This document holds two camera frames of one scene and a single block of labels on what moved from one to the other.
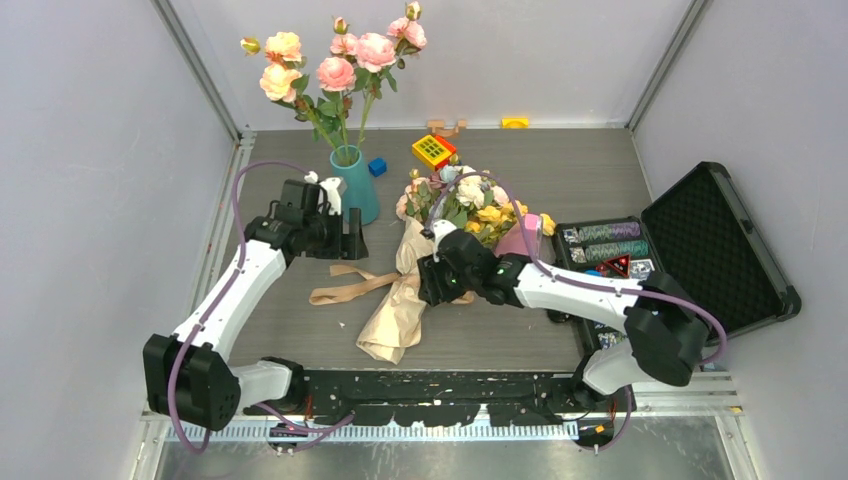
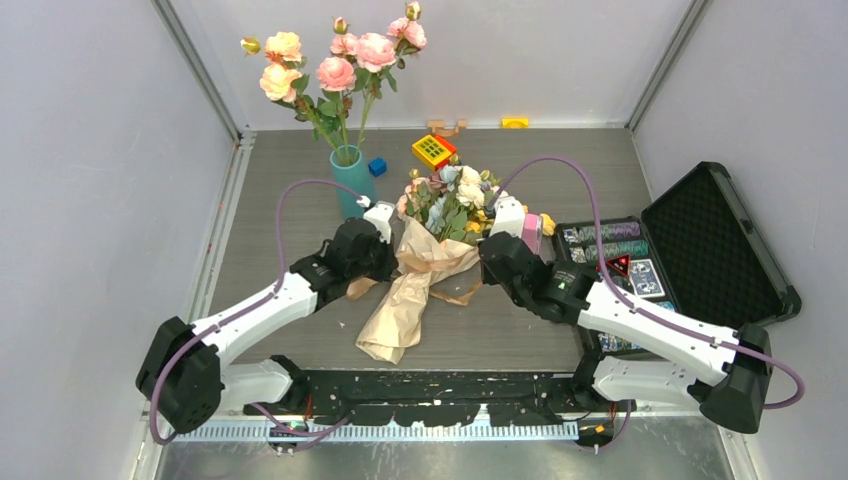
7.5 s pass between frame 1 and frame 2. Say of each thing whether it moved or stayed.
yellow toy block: stayed
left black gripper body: moved
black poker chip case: stayed
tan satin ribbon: moved
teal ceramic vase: stayed
